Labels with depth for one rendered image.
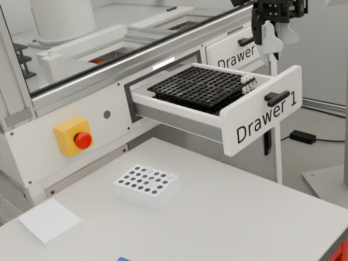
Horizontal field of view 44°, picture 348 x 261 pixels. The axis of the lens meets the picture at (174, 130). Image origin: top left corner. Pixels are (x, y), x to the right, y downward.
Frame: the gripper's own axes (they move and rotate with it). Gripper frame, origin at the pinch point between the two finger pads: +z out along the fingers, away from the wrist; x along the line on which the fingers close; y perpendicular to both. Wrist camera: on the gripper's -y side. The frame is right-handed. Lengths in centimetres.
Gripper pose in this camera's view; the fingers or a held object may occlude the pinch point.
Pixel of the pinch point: (269, 56)
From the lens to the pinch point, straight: 95.8
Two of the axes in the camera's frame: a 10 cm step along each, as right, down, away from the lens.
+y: 7.0, 2.4, -6.8
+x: 7.0, -4.3, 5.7
